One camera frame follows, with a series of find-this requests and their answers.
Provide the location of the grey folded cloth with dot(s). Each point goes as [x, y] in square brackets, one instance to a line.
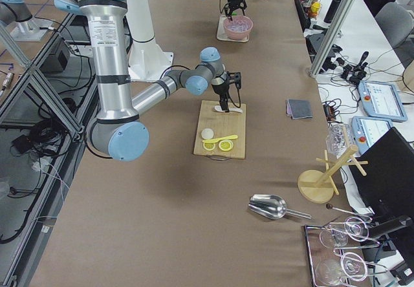
[298, 109]

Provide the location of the blue teach pendant near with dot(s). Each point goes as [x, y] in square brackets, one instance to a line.
[367, 130]

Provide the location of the bamboo cutting board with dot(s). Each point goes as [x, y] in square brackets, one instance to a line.
[222, 124]

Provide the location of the lemon slice stack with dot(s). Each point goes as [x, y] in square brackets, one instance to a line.
[226, 145]

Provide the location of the wooden mug tree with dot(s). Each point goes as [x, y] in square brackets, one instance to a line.
[319, 187]

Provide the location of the cream serving tray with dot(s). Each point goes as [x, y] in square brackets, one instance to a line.
[221, 34]

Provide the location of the yellow plastic knife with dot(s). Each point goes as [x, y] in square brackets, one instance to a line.
[216, 140]

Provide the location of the wire glass rack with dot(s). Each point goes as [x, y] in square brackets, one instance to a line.
[335, 255]

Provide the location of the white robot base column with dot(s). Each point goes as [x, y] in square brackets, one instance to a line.
[147, 60]

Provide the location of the pink bowl of ice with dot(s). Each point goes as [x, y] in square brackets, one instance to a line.
[238, 27]

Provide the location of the white ceramic spoon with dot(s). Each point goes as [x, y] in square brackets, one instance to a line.
[218, 108]

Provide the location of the blue teach pendant far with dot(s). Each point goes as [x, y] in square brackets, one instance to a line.
[381, 100]

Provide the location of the aluminium frame post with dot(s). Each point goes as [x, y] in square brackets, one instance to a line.
[330, 36]

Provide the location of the lemon slice near bun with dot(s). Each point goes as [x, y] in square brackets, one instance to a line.
[209, 146]

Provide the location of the black water bottle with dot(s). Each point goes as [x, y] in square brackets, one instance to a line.
[331, 11]

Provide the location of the black monitor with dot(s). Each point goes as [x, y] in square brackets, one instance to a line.
[387, 188]

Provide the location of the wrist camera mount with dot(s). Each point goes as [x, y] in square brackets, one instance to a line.
[234, 78]

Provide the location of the clear plastic ice container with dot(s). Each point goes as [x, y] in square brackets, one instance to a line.
[335, 140]

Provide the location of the blue teach pendant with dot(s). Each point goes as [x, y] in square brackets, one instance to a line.
[367, 130]
[381, 100]

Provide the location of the metal ice scoop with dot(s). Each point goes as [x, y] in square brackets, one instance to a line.
[273, 207]

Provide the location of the grey office chair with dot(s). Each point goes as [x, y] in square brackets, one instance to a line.
[395, 22]

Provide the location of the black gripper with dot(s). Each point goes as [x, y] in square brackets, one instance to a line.
[220, 90]
[233, 1]

